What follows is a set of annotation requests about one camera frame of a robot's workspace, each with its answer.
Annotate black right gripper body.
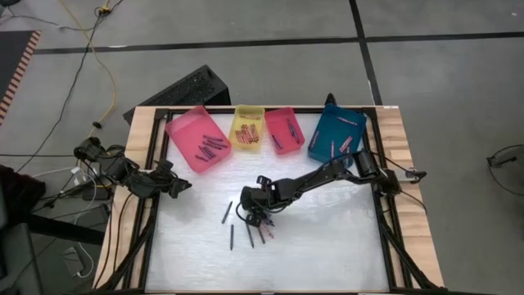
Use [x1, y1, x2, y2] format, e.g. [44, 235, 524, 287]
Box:
[239, 175, 291, 214]

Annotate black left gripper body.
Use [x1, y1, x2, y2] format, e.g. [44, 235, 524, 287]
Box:
[145, 157, 178, 196]

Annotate large pink plastic bin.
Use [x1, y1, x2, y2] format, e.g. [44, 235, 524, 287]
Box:
[164, 105, 233, 175]

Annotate small red plastic bin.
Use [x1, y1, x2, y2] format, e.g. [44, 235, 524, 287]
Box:
[264, 107, 306, 156]

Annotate yellow plastic bin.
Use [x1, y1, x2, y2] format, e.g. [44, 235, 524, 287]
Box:
[228, 103, 266, 153]

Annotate blue plastic bin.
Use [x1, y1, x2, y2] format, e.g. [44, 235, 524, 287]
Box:
[306, 104, 368, 165]

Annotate black floor beam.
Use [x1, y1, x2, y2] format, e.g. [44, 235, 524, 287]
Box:
[24, 213, 106, 247]

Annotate dark bag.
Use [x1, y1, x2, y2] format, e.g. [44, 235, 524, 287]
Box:
[0, 163, 47, 216]

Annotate black mat with striped edge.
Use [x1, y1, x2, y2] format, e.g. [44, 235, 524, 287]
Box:
[0, 29, 43, 126]

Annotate black aluminium table frame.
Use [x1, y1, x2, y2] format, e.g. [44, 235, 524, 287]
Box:
[96, 107, 441, 295]

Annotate thick yellow cable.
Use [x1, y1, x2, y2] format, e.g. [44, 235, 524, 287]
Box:
[59, 0, 118, 138]

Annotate white cable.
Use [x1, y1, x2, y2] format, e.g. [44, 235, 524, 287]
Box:
[61, 241, 96, 279]

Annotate long black floor cable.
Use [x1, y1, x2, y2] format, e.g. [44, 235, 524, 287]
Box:
[14, 0, 126, 175]

